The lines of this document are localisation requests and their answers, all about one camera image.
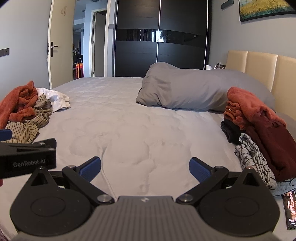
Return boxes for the tan striped pants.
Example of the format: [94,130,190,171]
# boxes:
[3,94,53,144]

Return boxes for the framed landscape painting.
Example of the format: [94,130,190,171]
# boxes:
[238,0,296,22]

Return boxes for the grey pillow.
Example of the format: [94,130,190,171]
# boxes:
[136,62,275,112]

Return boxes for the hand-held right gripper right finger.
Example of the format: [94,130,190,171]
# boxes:
[176,157,260,206]

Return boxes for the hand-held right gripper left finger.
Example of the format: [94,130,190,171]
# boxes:
[30,156,115,205]

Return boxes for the smartphone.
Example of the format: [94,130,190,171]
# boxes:
[282,189,296,230]

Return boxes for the black door handle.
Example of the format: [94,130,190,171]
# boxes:
[47,42,59,58]

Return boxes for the black sliding wardrobe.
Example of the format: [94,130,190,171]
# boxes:
[113,0,212,78]

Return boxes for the red stool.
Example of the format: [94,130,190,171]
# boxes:
[75,62,84,80]

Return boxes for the dark red garment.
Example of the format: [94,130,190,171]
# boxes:
[245,110,296,182]

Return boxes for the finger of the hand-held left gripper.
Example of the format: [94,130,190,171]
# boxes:
[0,129,13,142]

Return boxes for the beige padded headboard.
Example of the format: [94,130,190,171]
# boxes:
[225,50,296,118]

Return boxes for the grey patterned garment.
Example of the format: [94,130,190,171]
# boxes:
[235,133,277,189]

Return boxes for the cream room door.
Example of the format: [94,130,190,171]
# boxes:
[47,0,77,90]

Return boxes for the black folded garment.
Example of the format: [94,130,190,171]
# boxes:
[220,119,247,145]

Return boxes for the bed with grey sheet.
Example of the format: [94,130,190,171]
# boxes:
[0,76,296,241]

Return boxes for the white garment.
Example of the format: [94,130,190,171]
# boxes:
[36,88,71,113]

